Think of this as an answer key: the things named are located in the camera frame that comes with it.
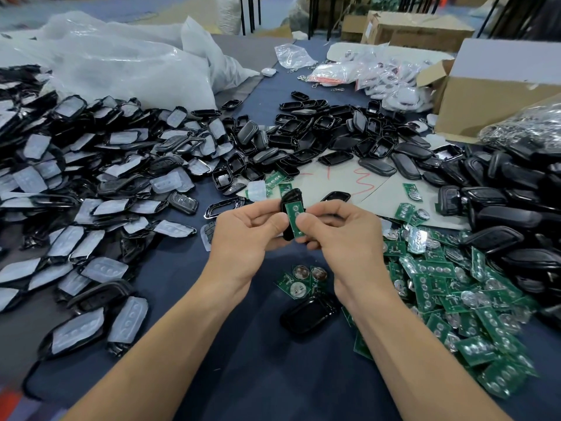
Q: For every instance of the clear bag with red label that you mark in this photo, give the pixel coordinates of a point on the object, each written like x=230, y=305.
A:
x=333, y=72

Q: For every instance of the heap of clear parts bags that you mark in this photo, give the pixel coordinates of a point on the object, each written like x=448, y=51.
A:
x=399, y=79

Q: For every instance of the large open cardboard box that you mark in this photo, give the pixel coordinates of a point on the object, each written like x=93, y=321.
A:
x=495, y=100

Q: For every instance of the small crumpled clear plastic bag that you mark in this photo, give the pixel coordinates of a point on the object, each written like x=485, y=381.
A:
x=295, y=57

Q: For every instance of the person's right hand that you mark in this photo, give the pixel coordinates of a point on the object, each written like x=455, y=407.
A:
x=355, y=245

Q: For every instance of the person's right forearm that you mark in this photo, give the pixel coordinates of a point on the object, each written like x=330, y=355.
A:
x=434, y=368

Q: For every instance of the red blue striped bag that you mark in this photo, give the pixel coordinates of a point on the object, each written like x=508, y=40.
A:
x=22, y=403

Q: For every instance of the clear bag of metal parts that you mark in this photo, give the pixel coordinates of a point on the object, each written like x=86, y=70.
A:
x=535, y=127

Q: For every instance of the white sack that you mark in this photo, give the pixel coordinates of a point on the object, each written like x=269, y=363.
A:
x=228, y=13

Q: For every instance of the black metal table frame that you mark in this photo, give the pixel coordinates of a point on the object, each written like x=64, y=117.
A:
x=250, y=13

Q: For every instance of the large white plastic bag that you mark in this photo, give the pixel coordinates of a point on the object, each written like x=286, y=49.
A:
x=123, y=65

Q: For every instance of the pile of black shell halves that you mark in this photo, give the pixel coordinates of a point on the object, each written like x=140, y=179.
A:
x=351, y=136

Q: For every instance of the lone glossy black shell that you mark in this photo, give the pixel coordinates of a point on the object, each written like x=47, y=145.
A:
x=309, y=315

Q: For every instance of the person's left hand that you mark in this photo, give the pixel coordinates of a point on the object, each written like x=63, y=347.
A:
x=245, y=245

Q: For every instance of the small glossy black shell cover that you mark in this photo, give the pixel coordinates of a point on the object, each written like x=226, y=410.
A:
x=336, y=196

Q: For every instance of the small white object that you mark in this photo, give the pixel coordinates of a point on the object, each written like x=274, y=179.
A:
x=268, y=72

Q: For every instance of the small green circuit board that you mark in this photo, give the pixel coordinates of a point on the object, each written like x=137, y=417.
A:
x=295, y=219

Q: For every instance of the pile of assembled black fobs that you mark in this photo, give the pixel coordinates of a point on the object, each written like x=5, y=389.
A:
x=517, y=206

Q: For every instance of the pile of green circuit boards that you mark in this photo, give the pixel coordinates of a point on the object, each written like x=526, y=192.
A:
x=464, y=302

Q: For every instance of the brown cardboard box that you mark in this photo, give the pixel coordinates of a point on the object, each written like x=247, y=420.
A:
x=416, y=30

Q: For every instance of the pile of shells with pads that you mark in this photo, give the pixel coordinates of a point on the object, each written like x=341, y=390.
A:
x=83, y=206

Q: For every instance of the person's left forearm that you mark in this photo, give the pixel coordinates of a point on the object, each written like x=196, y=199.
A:
x=145, y=359

